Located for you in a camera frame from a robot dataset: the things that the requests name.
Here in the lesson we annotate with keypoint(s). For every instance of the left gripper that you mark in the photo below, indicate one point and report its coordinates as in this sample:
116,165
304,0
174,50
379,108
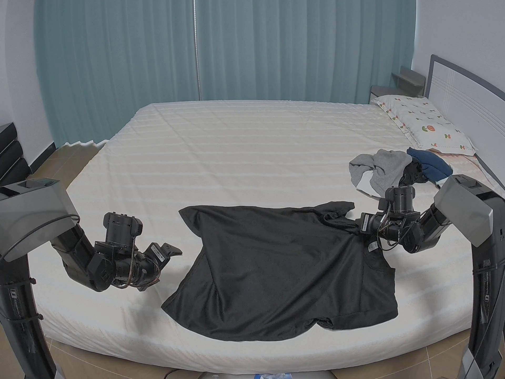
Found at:
157,253

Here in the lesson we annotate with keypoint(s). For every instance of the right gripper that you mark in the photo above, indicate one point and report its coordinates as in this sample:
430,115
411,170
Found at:
367,222

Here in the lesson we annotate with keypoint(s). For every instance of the black T-shirt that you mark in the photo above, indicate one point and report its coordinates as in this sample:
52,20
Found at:
276,271

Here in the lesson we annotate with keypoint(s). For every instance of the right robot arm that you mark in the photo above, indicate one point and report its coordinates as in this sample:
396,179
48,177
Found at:
461,207

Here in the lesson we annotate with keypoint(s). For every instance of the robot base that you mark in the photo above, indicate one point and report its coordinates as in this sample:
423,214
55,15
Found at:
236,376

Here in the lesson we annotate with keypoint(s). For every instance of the pile of clothes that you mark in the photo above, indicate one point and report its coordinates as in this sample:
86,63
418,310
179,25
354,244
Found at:
386,168

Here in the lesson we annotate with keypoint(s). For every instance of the bed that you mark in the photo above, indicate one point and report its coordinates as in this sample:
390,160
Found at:
236,152

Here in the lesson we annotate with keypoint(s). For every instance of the white printed pillow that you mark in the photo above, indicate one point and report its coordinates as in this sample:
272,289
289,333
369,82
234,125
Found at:
426,124

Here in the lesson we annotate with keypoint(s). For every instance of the grey bedside table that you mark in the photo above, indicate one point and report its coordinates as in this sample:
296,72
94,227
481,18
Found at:
408,77

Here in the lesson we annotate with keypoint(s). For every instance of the blue-green curtain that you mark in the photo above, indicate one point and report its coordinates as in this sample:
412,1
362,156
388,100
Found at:
296,34
118,53

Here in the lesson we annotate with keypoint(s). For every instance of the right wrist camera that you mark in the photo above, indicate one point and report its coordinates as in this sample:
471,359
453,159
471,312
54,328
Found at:
383,204

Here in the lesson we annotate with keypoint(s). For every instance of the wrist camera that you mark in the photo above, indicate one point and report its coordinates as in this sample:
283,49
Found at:
383,204
137,226

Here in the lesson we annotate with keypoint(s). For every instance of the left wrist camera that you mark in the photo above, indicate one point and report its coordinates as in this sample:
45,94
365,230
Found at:
137,226

